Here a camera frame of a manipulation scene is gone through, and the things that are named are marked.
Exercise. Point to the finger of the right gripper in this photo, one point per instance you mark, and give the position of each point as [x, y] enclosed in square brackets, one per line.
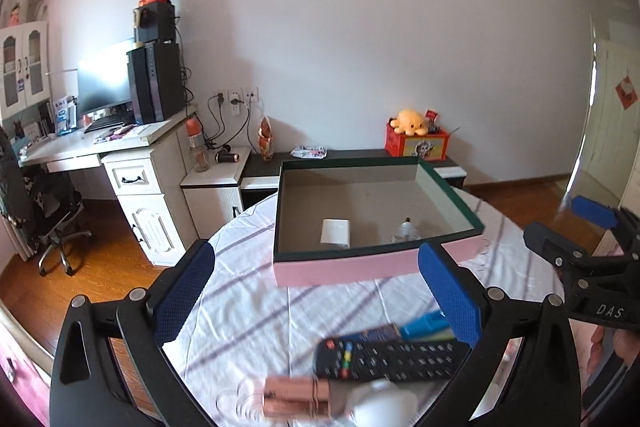
[603, 216]
[551, 246]

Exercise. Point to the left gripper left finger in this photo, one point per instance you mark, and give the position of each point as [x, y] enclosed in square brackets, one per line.
[87, 385]

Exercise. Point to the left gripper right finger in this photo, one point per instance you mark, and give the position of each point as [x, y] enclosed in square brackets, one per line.
[543, 387]

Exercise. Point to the blue tube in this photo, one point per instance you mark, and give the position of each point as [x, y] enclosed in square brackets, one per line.
[428, 325]

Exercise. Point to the black tv remote control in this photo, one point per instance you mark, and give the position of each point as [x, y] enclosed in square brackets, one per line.
[396, 361]

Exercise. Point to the blue card box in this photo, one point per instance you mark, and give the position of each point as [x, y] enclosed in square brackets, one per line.
[378, 334]

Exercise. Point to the white round robot figure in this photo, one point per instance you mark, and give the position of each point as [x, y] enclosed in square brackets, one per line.
[381, 404]

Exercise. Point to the pink rose-gold small box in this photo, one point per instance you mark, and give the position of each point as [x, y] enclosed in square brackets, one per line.
[296, 398]

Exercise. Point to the person's right hand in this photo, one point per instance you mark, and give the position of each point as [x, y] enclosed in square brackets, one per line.
[626, 345]

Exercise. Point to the white door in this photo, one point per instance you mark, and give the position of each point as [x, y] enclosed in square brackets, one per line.
[612, 133]

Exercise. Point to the red door decoration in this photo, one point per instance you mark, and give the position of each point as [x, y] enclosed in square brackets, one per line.
[626, 92]

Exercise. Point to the white striped tablecloth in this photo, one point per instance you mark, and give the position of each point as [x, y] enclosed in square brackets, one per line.
[244, 328]

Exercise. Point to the clear small bottle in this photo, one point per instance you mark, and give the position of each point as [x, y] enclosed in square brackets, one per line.
[406, 232]

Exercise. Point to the red toy box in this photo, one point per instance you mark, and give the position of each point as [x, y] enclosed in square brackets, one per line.
[430, 147]

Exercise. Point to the black office chair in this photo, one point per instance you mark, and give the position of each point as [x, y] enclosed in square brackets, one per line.
[43, 206]

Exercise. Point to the white bedside cabinet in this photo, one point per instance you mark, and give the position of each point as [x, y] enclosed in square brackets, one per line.
[213, 196]

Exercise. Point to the yellow octopus plush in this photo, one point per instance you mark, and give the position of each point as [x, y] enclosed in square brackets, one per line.
[409, 123]

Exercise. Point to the white desk with drawers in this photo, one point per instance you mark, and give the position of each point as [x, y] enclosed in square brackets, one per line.
[145, 169]

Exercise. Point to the orange-lid glass bottle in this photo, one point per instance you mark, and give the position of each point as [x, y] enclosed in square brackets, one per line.
[198, 148]

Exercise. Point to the pink green storage box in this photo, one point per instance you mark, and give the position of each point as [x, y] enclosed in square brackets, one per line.
[375, 197]

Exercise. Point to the black cylinder speaker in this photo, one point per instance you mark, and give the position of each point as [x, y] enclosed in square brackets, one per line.
[224, 157]

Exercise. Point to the black low tv bench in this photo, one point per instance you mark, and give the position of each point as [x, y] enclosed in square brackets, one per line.
[260, 179]

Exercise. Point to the black keyboard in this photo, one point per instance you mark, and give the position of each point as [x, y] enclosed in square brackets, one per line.
[110, 121]

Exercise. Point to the crumpled printed packet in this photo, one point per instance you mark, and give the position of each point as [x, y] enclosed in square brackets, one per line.
[308, 152]

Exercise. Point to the orange snack bag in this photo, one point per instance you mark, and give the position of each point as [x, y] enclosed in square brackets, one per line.
[265, 139]

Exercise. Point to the black computer monitor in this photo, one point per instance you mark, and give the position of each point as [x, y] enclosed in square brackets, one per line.
[102, 83]

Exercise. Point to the black computer tower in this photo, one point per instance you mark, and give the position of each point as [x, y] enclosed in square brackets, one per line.
[155, 82]

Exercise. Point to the white glass-door cabinet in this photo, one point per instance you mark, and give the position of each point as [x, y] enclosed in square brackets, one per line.
[24, 67]

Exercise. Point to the black speaker box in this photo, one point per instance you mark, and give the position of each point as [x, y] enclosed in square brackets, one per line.
[155, 21]

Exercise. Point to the white wall socket strip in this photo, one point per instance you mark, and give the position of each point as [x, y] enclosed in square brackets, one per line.
[236, 102]

